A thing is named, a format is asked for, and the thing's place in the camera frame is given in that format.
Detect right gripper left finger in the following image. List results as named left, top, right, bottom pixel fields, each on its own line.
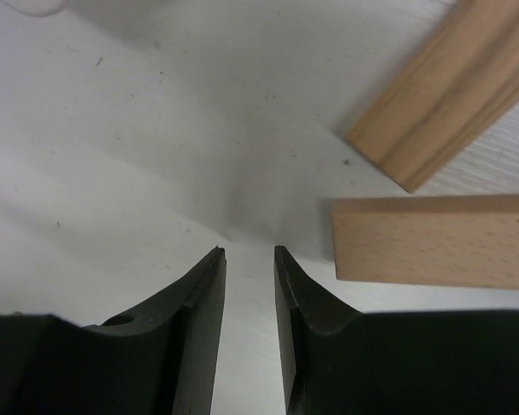
left=0, top=247, right=226, bottom=414

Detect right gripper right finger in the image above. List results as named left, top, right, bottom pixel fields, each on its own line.
left=274, top=246, right=519, bottom=414

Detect long light wood block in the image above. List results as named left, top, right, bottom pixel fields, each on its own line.
left=332, top=195, right=519, bottom=290

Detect short light wood block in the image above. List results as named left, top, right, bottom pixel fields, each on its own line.
left=347, top=1, right=519, bottom=193

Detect white plastic tray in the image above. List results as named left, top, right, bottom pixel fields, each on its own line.
left=1, top=0, right=67, bottom=17

